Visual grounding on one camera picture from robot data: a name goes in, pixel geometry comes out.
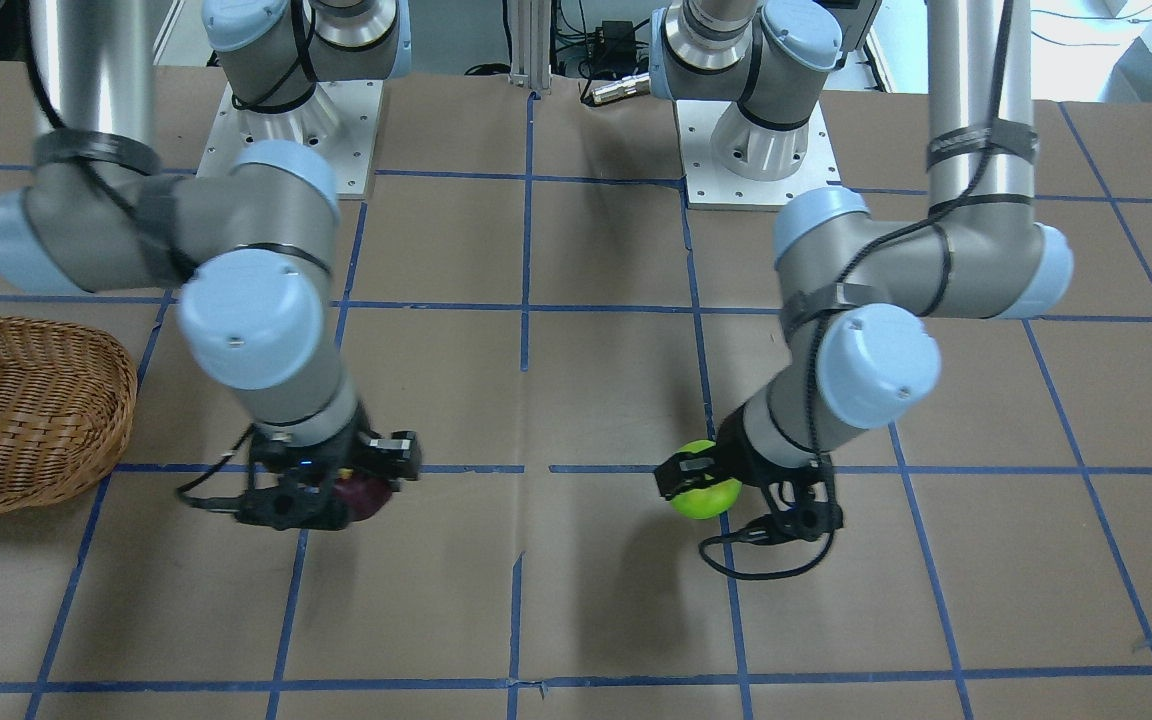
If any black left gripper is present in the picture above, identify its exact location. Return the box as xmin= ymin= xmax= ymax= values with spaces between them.
xmin=654 ymin=410 xmax=846 ymax=546

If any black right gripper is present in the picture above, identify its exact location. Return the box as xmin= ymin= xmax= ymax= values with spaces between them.
xmin=236 ymin=407 xmax=422 ymax=530

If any green apple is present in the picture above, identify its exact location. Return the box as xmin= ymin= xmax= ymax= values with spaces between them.
xmin=670 ymin=440 xmax=743 ymax=521

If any dark purple apple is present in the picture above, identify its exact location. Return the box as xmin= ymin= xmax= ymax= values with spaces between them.
xmin=333 ymin=473 xmax=394 ymax=523

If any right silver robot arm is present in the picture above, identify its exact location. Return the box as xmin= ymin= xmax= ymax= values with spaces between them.
xmin=0 ymin=1 xmax=420 ymax=530

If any woven wicker basket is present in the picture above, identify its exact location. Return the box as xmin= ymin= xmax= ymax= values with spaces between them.
xmin=0 ymin=316 xmax=138 ymax=515

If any metal connector plug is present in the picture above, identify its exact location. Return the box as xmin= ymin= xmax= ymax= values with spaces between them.
xmin=581 ymin=73 xmax=652 ymax=108

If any black power adapter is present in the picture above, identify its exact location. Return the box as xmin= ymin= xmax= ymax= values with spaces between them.
xmin=591 ymin=20 xmax=637 ymax=65

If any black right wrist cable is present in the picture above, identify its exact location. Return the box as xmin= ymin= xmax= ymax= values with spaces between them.
xmin=24 ymin=0 xmax=267 ymax=513

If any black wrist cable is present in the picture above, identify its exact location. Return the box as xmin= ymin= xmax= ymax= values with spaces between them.
xmin=24 ymin=0 xmax=267 ymax=513
xmin=698 ymin=0 xmax=1026 ymax=583

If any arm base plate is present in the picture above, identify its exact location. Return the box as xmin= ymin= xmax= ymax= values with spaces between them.
xmin=675 ymin=100 xmax=841 ymax=211
xmin=197 ymin=79 xmax=387 ymax=200

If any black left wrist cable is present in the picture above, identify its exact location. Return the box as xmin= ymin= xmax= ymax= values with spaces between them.
xmin=698 ymin=0 xmax=1026 ymax=583

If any aluminium frame post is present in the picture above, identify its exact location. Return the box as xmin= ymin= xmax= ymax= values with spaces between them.
xmin=505 ymin=0 xmax=554 ymax=97

